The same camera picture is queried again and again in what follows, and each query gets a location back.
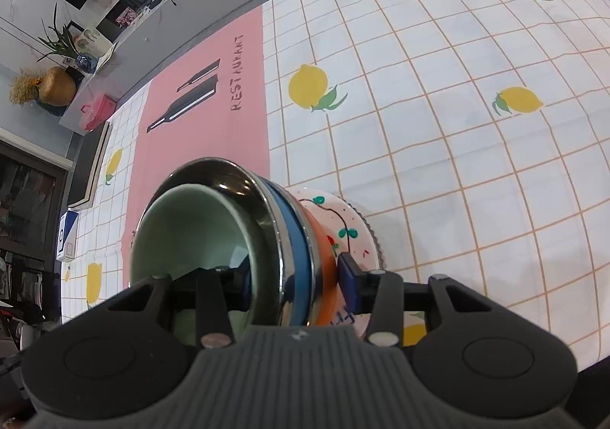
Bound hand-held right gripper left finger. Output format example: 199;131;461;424
106;266;252;347

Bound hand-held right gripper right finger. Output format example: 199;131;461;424
337;253;491;347

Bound orange steel bowl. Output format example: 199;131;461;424
295;198;345;328

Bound beaded-rim floral glass plate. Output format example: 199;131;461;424
350;200;388;271

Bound white fruit-painted plate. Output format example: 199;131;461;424
291;188;382;345

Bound blue steel bowl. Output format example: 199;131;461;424
155;157;316;328

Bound green ceramic bowl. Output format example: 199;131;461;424
130;184;279;349

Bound white and blue box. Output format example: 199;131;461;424
57;211;80;262

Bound lemon checked tablecloth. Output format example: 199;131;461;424
59;0;610;375

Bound dark glass cabinet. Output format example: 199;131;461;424
0;126;75;320

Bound pink basket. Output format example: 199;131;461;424
79;94;118;131

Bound gold vase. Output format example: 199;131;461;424
38;66;77;107

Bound green plant in blue vase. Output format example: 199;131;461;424
37;4;99;75

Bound white printed card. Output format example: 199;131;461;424
77;28;118;66

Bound dried yellow flowers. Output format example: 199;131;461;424
10;69;42;107

